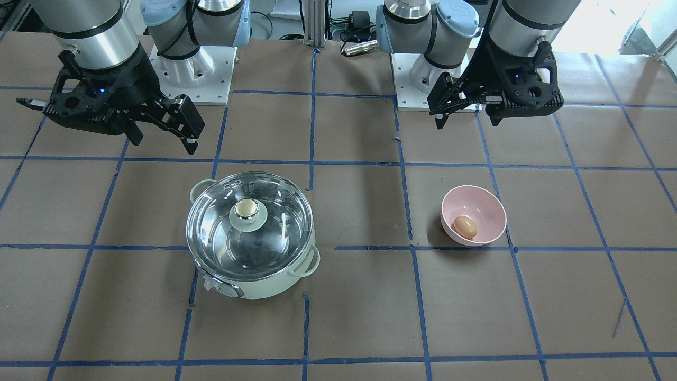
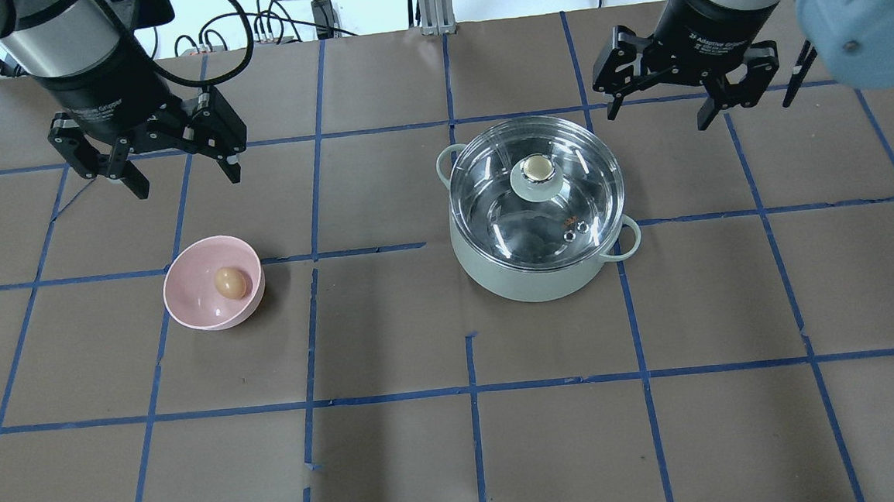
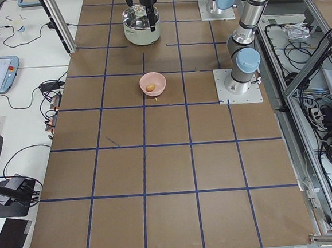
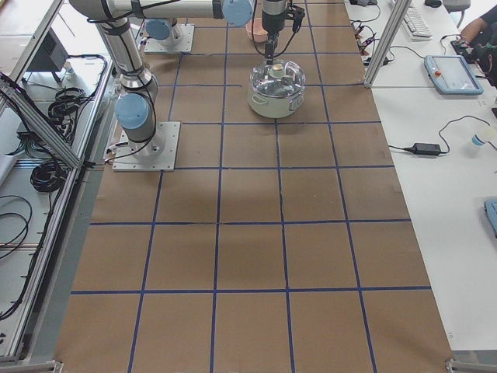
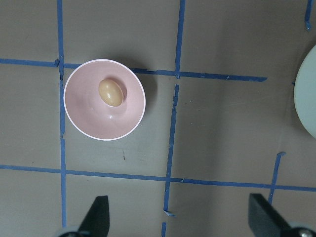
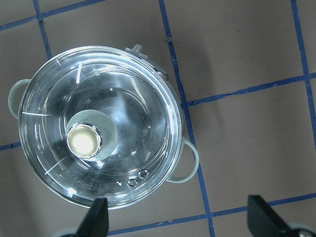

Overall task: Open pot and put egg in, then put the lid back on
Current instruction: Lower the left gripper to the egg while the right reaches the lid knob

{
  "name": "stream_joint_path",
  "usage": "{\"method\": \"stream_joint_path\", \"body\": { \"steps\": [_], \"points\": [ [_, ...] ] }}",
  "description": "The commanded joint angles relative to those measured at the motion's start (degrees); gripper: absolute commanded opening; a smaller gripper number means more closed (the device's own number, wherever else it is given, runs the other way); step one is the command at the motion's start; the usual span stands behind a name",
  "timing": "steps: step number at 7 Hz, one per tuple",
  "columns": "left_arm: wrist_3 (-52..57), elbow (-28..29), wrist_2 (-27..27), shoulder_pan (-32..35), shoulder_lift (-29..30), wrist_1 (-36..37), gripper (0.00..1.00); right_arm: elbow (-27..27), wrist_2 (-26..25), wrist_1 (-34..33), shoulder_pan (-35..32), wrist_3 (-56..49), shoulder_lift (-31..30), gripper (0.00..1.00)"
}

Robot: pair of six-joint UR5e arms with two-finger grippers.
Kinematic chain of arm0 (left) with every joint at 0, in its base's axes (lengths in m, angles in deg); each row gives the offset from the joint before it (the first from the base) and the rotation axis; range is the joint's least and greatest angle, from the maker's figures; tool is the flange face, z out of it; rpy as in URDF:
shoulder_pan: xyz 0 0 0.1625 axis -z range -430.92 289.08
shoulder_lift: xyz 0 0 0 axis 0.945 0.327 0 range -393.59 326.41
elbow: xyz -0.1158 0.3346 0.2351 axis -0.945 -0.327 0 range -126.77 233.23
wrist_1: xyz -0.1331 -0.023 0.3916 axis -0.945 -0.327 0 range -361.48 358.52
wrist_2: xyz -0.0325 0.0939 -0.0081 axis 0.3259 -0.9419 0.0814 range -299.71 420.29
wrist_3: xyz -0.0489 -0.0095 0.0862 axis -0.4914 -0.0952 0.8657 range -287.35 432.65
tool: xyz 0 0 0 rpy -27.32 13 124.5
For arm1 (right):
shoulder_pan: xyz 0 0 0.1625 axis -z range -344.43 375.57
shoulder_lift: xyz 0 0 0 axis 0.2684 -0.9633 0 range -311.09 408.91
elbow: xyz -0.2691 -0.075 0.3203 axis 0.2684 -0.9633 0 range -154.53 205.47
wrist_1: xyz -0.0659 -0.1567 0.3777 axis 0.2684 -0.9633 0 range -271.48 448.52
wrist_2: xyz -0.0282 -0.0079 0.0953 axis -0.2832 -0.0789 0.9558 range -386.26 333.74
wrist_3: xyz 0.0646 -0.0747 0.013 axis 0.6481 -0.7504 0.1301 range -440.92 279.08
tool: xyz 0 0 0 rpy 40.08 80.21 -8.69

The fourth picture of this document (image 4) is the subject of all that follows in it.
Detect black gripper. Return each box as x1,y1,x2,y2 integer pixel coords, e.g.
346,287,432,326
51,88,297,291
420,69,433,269
262,0,287,65

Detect glass pot lid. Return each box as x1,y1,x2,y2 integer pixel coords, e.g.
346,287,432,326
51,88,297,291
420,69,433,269
249,59,306,99

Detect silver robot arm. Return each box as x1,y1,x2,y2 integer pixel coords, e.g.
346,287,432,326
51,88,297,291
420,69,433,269
145,19,183,46
70,1,258,159

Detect person forearm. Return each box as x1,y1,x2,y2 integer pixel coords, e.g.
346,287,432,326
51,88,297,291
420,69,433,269
461,7,496,43

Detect pale green cooking pot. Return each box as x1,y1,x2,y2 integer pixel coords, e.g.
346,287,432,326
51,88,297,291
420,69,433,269
248,60,306,119

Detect pink plastic bowl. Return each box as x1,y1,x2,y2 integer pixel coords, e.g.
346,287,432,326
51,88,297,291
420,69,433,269
245,17,268,44

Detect white keyboard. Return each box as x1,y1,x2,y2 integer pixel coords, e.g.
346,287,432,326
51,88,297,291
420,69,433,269
402,5,433,41

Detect black power adapter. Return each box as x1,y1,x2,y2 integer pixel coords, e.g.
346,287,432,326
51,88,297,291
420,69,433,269
403,143,443,156

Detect blue teach pendant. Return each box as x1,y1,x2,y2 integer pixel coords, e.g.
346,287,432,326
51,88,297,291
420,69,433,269
484,198,497,236
423,55,484,96

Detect paper cup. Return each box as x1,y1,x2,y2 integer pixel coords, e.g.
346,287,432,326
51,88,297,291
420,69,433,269
470,127,496,158

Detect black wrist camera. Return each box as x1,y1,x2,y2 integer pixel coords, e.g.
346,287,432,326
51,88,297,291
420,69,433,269
287,4,305,34

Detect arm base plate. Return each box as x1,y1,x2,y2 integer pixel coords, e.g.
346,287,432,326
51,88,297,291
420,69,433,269
144,19,195,54
112,121,181,172

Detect aluminium frame post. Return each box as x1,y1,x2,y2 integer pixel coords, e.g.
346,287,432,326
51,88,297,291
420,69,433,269
363,0,411,88

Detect coiled black cables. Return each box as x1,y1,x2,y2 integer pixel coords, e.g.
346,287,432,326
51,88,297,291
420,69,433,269
47,87,87,133

